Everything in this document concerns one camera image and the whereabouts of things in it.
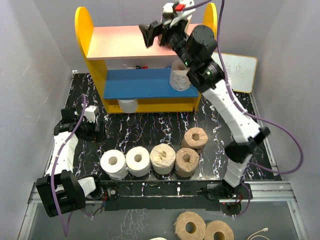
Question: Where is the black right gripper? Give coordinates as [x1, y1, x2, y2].
[138, 13, 194, 71]

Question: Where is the patterned white paper roll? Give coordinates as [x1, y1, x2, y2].
[169, 59, 191, 92]

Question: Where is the beige roll back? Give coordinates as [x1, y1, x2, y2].
[153, 0, 195, 46]

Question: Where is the beige roll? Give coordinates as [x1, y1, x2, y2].
[153, 0, 195, 46]
[150, 143, 176, 175]

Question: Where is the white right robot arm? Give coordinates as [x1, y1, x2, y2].
[138, 20, 270, 199]

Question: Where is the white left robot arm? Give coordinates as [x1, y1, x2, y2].
[36, 105, 105, 217]

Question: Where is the yellow shelf with coloured boards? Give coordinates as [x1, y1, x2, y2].
[74, 2, 218, 115]

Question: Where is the black and red marker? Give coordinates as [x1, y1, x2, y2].
[135, 65, 148, 69]

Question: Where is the beige wrapped roll front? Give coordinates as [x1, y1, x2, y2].
[150, 143, 176, 175]

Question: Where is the small whiteboard with writing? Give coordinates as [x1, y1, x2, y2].
[221, 53, 258, 94]

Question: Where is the brown wrapped roll front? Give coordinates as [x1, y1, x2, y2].
[175, 147, 200, 178]

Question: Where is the brown wrapped roll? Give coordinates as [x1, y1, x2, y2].
[175, 147, 200, 178]
[181, 127, 209, 154]

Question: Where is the brown wrapped roll back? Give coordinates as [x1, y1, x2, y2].
[181, 127, 209, 154]

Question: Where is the white roll at bottom edge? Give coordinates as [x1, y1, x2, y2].
[150, 237, 167, 240]

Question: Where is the tan roll on floor left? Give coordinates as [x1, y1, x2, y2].
[174, 211, 206, 240]

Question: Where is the tan roll on floor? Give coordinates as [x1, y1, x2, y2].
[174, 211, 206, 240]
[204, 220, 235, 240]

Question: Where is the tan roll on floor right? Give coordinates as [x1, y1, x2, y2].
[204, 220, 235, 240]

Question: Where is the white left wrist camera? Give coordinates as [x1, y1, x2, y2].
[82, 105, 99, 124]

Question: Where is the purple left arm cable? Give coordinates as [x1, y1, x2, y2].
[49, 94, 88, 238]

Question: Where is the white cable on floor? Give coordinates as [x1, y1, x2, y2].
[247, 227, 270, 240]

